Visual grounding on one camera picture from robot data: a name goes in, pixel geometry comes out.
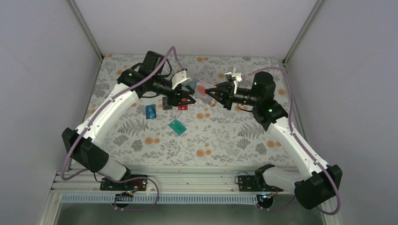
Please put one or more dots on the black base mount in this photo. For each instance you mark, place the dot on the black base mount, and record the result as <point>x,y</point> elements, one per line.
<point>124,183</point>
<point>256,183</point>

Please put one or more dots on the blue credit card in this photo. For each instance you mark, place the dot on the blue credit card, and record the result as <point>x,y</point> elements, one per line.
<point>150,112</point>

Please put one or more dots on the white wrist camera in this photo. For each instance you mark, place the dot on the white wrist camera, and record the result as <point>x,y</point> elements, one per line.
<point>233,77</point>
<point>180,78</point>

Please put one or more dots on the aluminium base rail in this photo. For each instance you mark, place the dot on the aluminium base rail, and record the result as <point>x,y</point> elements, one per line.
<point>171,184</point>

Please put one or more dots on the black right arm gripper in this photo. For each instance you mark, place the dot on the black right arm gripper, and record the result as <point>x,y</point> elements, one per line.
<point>225,87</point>

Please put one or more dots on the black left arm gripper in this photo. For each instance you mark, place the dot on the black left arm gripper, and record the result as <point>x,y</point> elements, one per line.
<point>174,98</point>

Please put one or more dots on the left aluminium frame post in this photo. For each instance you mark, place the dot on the left aluminium frame post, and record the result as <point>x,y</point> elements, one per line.
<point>76,11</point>

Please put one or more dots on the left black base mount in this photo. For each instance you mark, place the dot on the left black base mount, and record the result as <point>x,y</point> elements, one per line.
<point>124,183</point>

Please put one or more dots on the black credit card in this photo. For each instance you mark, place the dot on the black credit card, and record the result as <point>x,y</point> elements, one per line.
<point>165,104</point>

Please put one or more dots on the aluminium frame post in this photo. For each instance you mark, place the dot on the aluminium frame post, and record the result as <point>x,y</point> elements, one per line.
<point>313,13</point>
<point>76,11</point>

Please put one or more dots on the teal credit card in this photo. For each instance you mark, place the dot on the teal credit card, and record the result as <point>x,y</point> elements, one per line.
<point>177,127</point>

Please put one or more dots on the red credit card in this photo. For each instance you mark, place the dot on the red credit card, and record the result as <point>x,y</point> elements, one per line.
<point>182,107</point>

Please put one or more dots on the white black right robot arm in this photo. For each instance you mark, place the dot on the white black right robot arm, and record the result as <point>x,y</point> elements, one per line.
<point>317,182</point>

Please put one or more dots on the floral patterned table mat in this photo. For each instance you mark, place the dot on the floral patterned table mat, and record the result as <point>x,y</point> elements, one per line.
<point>214,136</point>

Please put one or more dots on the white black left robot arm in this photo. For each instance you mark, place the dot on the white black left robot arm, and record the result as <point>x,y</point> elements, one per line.
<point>82,144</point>

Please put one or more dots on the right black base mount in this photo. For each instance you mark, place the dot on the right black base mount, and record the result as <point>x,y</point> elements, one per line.
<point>256,183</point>

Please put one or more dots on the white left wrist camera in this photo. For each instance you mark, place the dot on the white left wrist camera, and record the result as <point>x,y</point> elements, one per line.
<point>180,78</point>

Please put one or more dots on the pink leather card holder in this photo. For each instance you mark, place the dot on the pink leather card holder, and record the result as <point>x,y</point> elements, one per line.
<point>200,88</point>

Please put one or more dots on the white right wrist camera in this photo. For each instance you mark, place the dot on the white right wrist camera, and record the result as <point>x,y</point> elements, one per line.
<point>233,77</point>

